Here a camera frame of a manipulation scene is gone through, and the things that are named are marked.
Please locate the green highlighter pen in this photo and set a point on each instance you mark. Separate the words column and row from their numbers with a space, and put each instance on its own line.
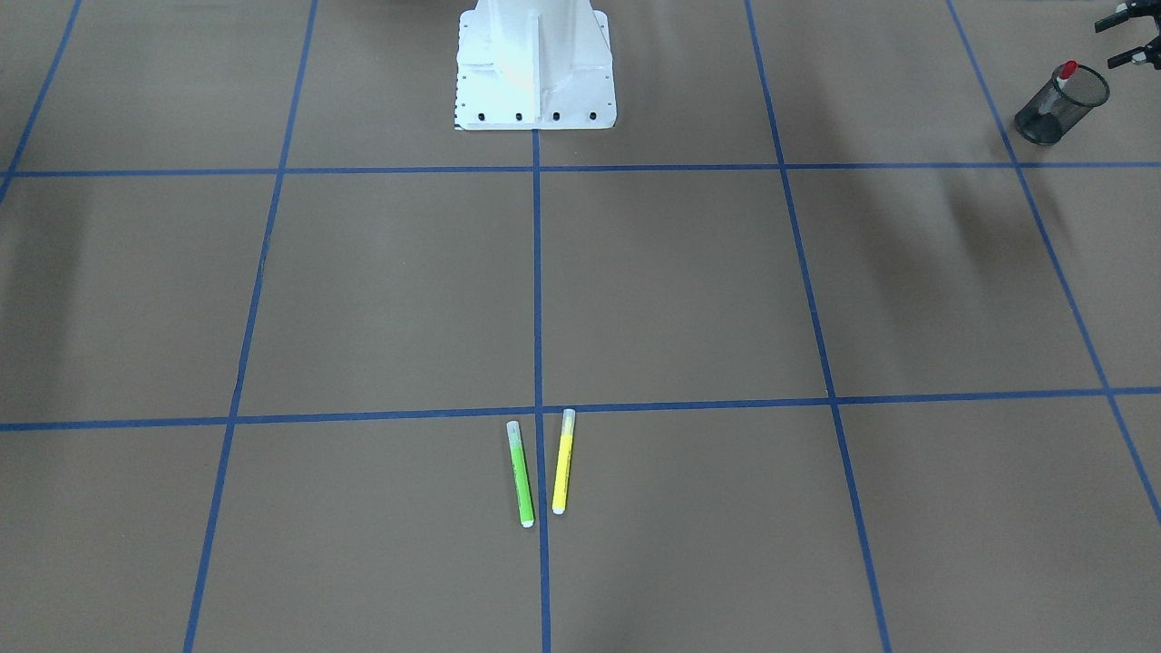
column 521, row 479

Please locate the red and white marker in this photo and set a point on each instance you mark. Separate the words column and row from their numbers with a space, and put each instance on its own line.
column 1064, row 73

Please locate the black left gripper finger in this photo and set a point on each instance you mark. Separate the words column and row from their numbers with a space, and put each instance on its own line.
column 1123, row 12

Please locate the near black mesh cup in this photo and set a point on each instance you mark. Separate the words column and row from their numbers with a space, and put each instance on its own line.
column 1050, row 113

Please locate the white camera stand base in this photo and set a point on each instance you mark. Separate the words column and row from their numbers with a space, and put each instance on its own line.
column 534, row 65

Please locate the yellow highlighter pen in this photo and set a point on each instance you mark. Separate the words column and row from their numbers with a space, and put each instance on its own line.
column 565, row 444

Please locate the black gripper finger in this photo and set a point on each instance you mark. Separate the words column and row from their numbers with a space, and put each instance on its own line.
column 1148, row 54

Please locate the brown paper table mat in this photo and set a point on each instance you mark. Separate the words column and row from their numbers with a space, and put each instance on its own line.
column 856, row 367

